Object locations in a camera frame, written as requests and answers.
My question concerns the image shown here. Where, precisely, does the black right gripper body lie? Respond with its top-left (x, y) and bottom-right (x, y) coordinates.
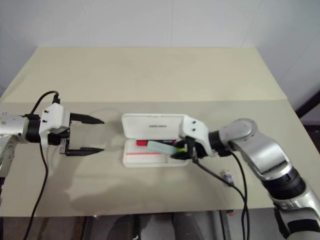
top-left (177, 136), bottom-right (208, 160)

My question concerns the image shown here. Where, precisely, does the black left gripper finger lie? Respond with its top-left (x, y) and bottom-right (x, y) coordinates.
top-left (69, 113), bottom-right (105, 125)
top-left (64, 147), bottom-right (105, 157)

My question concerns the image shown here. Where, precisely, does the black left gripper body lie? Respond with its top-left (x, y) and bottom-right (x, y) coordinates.
top-left (48, 127), bottom-right (71, 156)

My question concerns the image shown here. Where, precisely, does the white plastic pencil case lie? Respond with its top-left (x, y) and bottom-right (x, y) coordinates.
top-left (120, 113), bottom-right (190, 168)

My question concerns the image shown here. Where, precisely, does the red marker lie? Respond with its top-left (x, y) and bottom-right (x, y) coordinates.
top-left (135, 139), bottom-right (176, 148)

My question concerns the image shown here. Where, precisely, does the small grey purple object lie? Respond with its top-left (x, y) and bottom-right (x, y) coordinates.
top-left (219, 171), bottom-right (236, 187)

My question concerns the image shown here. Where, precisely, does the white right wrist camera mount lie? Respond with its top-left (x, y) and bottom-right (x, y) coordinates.
top-left (179, 115), bottom-right (217, 159)

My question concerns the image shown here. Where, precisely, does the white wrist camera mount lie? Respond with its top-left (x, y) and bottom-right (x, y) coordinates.
top-left (179, 115), bottom-right (217, 159)
top-left (38, 103), bottom-right (71, 148)

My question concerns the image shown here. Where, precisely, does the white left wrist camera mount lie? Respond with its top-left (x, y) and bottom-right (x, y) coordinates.
top-left (38, 103), bottom-right (71, 148)

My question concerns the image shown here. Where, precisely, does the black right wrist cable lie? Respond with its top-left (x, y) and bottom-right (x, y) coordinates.
top-left (188, 138), bottom-right (247, 240)

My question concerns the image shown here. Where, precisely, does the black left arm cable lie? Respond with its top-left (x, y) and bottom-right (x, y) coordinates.
top-left (23, 90), bottom-right (62, 240)

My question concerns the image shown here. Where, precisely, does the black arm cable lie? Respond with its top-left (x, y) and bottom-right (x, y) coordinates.
top-left (23, 90), bottom-right (62, 240)
top-left (227, 148), bottom-right (251, 240)

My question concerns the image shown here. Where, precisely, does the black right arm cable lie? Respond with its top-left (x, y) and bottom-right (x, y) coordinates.
top-left (227, 148), bottom-right (251, 240)

